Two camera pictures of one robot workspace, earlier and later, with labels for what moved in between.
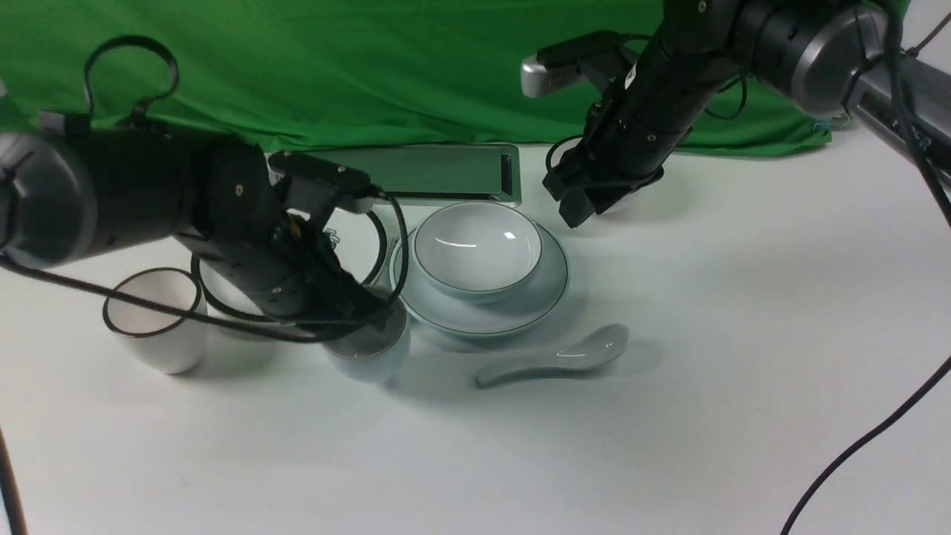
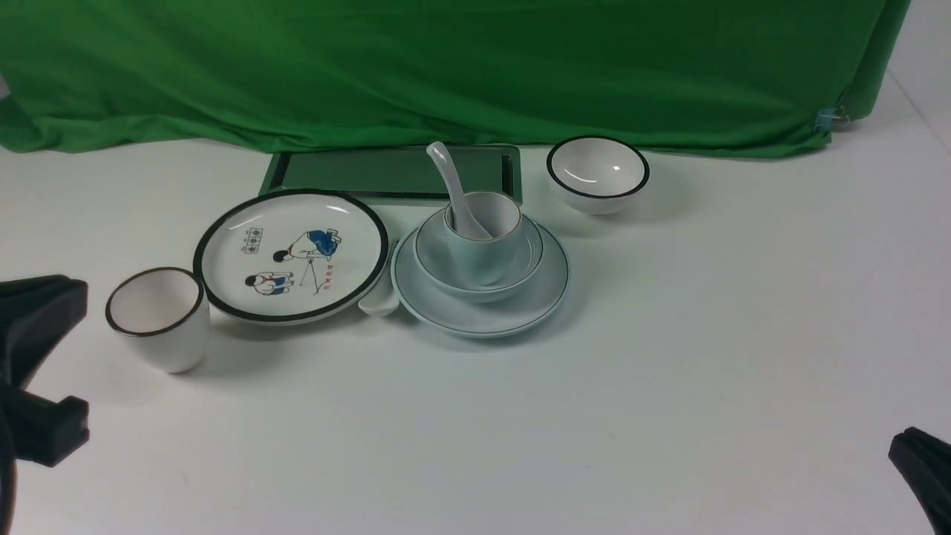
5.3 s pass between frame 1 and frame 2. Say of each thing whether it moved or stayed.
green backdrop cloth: stayed
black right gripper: moved
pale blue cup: moved
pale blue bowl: stayed
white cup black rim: stayed
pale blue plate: stayed
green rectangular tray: stayed
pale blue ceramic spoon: moved
